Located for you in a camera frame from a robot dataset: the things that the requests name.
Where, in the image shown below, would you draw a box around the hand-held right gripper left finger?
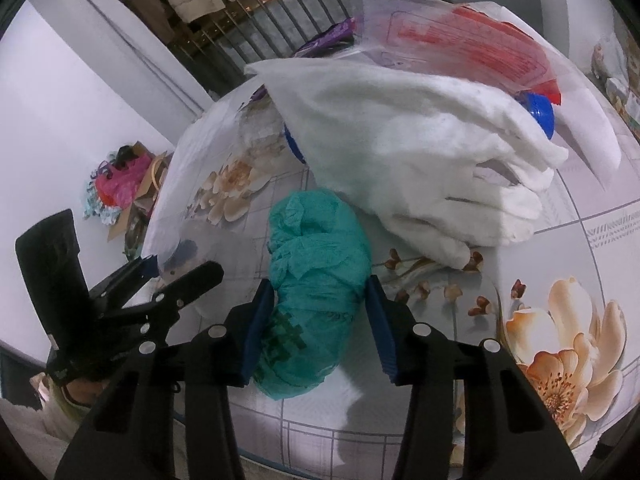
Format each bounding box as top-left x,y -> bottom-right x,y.
52,277 -> 276,480

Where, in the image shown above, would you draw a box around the person's left forearm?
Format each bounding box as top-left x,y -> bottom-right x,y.
62,379 -> 108,408

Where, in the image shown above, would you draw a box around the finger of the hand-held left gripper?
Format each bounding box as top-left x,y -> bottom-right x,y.
100,260 -> 226,346
89,255 -> 161,312

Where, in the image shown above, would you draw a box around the cardboard box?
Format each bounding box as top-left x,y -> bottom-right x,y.
107,142 -> 176,246

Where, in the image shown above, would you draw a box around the clear bottle with blue cap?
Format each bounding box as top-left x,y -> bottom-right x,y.
282,92 -> 557,163

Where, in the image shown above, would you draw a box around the brown hanging garment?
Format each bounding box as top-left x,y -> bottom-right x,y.
112,0 -> 176,41

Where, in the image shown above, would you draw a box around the white cotton gloves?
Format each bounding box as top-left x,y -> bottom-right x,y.
245,57 -> 571,271

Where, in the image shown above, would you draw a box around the clear plastic bag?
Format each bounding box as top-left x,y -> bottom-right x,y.
142,95 -> 301,311

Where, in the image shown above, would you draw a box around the metal railing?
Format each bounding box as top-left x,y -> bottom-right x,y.
170,0 -> 381,96

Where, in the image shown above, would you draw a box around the purple snack packet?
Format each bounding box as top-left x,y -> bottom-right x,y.
292,17 -> 358,58

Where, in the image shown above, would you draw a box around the grey cabinet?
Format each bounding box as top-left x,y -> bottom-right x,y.
385,0 -> 546,31

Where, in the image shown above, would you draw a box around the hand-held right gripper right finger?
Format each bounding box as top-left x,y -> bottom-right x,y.
365,275 -> 583,480

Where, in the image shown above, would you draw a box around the clear package with red print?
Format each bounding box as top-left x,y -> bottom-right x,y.
352,0 -> 623,186

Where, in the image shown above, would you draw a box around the white fluffy blanket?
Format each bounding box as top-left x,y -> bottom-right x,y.
0,400 -> 71,480

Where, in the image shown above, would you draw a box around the teal plastic bag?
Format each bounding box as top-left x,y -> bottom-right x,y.
252,187 -> 373,401

